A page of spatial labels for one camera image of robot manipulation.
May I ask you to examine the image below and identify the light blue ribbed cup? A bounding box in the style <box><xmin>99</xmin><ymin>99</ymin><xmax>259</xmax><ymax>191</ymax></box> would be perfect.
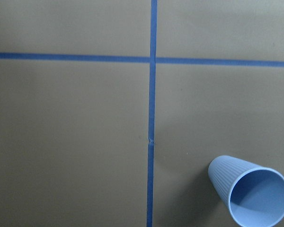
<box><xmin>208</xmin><ymin>155</ymin><xmax>284</xmax><ymax>227</ymax></box>

